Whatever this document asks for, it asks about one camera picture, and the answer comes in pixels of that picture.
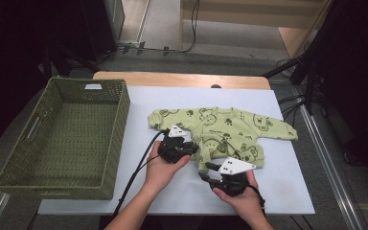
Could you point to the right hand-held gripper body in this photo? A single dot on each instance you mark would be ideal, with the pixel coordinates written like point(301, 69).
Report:
point(233, 183)

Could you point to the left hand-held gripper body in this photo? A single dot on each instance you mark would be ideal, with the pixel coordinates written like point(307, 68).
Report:
point(172, 150)

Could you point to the green printed baby romper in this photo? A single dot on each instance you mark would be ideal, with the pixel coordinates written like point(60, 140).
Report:
point(230, 127)

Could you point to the green woven basket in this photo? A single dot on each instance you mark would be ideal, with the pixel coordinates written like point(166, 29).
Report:
point(70, 134)

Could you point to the person's right hand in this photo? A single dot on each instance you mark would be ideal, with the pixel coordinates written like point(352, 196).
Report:
point(247, 204)

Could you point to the person's left hand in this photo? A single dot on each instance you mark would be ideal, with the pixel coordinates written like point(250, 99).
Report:
point(159, 174)

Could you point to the white table board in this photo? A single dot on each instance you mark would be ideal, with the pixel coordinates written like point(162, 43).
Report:
point(204, 96)

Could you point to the black table grommet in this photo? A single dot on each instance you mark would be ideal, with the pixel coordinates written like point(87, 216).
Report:
point(216, 86)

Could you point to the black metal stand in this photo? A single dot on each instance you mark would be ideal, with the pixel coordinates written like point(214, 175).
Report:
point(310, 86)
point(60, 60)

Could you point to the dark cabinet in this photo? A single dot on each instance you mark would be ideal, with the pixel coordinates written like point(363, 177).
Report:
point(99, 25)

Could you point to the light wooden furniture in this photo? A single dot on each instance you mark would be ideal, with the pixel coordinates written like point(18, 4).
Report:
point(252, 12)

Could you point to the black curtain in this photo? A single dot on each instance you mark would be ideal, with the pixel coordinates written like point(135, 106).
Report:
point(12, 48)
point(357, 80)

